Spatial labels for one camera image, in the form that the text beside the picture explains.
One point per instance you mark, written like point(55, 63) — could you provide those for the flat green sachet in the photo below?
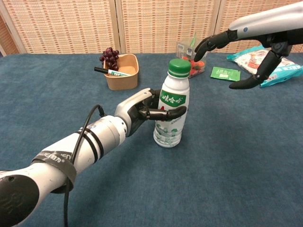
point(225, 74)

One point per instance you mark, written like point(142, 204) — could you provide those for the white bottle green cap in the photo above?
point(170, 132)

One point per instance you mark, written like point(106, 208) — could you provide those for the red items in clear box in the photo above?
point(200, 65)

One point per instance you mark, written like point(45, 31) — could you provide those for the teal and white snack bag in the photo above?
point(251, 59)

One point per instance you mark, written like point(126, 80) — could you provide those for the green packet in clear box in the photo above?
point(193, 39)

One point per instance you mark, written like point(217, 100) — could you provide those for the brown kraft paper bowl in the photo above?
point(123, 82)

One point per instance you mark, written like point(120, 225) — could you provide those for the black-capped white-green marker pen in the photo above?
point(99, 69)

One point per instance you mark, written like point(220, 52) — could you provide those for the purple grape bunch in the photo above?
point(110, 55)

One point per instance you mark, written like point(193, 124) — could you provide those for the clear plastic box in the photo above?
point(184, 47)

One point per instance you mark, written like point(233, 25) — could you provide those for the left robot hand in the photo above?
point(132, 105)

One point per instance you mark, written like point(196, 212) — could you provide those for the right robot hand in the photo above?
point(265, 23)

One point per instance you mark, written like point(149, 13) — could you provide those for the woven bamboo screen panel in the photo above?
point(59, 23)
point(236, 9)
point(165, 19)

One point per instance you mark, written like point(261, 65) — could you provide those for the blue table cloth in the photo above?
point(213, 165)

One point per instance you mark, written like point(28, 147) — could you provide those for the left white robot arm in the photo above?
point(106, 132)

